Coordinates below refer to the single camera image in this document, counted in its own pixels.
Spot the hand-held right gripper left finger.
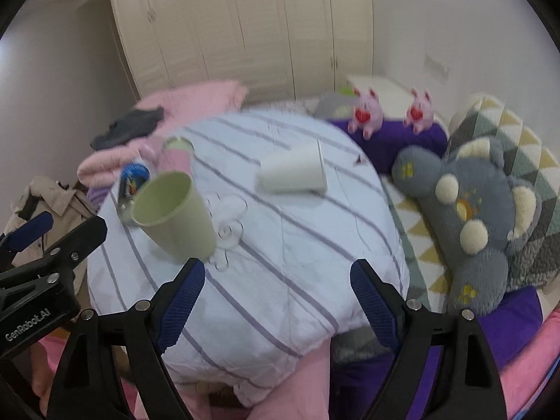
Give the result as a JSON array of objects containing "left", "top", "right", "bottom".
[{"left": 46, "top": 257, "right": 206, "bottom": 420}]

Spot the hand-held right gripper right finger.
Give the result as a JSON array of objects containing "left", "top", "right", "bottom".
[{"left": 350, "top": 258, "right": 508, "bottom": 420}]

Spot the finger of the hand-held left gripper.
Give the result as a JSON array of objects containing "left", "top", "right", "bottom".
[
  {"left": 0, "top": 211, "right": 54, "bottom": 255},
  {"left": 0, "top": 215, "right": 108, "bottom": 303}
]

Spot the white cup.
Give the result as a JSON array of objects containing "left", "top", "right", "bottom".
[{"left": 255, "top": 139, "right": 329, "bottom": 196}]

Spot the light green cup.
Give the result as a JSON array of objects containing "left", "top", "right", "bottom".
[{"left": 131, "top": 170, "right": 219, "bottom": 264}]

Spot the clear glass cup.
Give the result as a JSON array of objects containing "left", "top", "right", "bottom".
[{"left": 203, "top": 191, "right": 249, "bottom": 273}]

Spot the pink cup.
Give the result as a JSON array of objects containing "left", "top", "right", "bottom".
[{"left": 156, "top": 136, "right": 196, "bottom": 176}]

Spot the beige jacket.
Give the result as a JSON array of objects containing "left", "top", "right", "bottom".
[{"left": 3, "top": 177, "right": 100, "bottom": 298}]

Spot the blue can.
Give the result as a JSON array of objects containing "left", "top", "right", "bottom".
[{"left": 116, "top": 162, "right": 152, "bottom": 225}]

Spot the white striped quilt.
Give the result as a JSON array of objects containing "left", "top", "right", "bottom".
[{"left": 87, "top": 111, "right": 411, "bottom": 408}]

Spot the dark grey cloth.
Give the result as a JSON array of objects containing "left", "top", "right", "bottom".
[{"left": 90, "top": 107, "right": 166, "bottom": 150}]

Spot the grey bear plush toy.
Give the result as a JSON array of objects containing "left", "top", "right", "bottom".
[{"left": 391, "top": 137, "right": 544, "bottom": 316}]

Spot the purple cloth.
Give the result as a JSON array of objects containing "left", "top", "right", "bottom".
[{"left": 331, "top": 286, "right": 544, "bottom": 420}]

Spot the purple pillow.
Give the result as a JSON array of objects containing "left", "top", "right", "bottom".
[{"left": 327, "top": 115, "right": 449, "bottom": 174}]

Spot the pink bed sheet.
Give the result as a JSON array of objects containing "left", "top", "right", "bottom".
[{"left": 26, "top": 302, "right": 560, "bottom": 420}]

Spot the pink blanket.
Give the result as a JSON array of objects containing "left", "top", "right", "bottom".
[{"left": 78, "top": 79, "right": 249, "bottom": 187}]

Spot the pink pig plush toy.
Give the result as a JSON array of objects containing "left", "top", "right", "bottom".
[
  {"left": 402, "top": 88, "right": 435, "bottom": 134},
  {"left": 347, "top": 87, "right": 386, "bottom": 138}
]

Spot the grey and green plush toy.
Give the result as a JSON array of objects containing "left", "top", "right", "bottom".
[{"left": 314, "top": 86, "right": 357, "bottom": 120}]

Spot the cream wardrobe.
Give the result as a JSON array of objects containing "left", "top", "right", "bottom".
[{"left": 106, "top": 0, "right": 376, "bottom": 102}]

